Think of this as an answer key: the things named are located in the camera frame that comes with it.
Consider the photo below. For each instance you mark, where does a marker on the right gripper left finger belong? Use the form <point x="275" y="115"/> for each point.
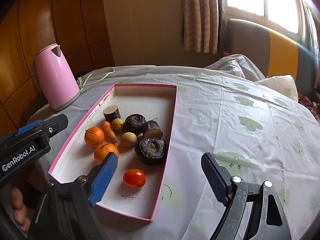
<point x="65" y="211"/>

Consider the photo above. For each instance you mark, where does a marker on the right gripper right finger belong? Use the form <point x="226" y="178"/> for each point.
<point x="267" y="219"/>

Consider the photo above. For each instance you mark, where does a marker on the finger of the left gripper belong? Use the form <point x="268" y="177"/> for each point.
<point x="51" y="127"/>
<point x="28" y="127"/>

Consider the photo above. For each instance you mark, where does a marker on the orange tangerine with dark spot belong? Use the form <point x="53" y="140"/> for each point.
<point x="103" y="150"/>

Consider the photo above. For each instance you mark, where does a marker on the small orange carrot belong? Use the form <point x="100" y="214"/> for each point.
<point x="108" y="131"/>

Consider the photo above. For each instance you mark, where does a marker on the eggplant piece speckled cut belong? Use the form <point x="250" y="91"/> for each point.
<point x="111" y="112"/>

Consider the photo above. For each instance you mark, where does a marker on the tan longan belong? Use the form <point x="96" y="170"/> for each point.
<point x="117" y="124"/>
<point x="128" y="139"/>

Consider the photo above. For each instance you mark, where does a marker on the pink shallow box tray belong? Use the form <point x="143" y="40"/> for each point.
<point x="155" y="102"/>

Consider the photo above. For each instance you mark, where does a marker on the red tomato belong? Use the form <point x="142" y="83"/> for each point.
<point x="134" y="178"/>

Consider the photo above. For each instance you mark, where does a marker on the dark ridged fruit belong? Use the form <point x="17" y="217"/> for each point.
<point x="151" y="151"/>
<point x="134" y="122"/>

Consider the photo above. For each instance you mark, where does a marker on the eggplant piece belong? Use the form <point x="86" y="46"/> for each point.
<point x="151" y="129"/>

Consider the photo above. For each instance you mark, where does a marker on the dark ridged fruit front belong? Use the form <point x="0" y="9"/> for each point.
<point x="151" y="151"/>

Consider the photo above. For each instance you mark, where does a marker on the person's left hand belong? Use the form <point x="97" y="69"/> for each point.
<point x="20" y="210"/>

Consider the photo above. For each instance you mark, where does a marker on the pink electric kettle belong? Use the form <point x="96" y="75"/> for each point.
<point x="56" y="79"/>

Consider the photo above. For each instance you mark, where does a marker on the white green patterned tablecloth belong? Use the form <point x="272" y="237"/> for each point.
<point x="254" y="131"/>

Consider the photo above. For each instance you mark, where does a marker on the white patterned pillow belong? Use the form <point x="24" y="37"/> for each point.
<point x="284" y="84"/>

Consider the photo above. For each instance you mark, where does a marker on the grey yellow teal sofa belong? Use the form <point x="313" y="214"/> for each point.
<point x="273" y="53"/>

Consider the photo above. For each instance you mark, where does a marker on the beige right curtain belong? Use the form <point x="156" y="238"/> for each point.
<point x="315" y="44"/>

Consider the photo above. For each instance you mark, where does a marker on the beige striped left curtain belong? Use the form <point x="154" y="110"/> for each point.
<point x="201" y="25"/>

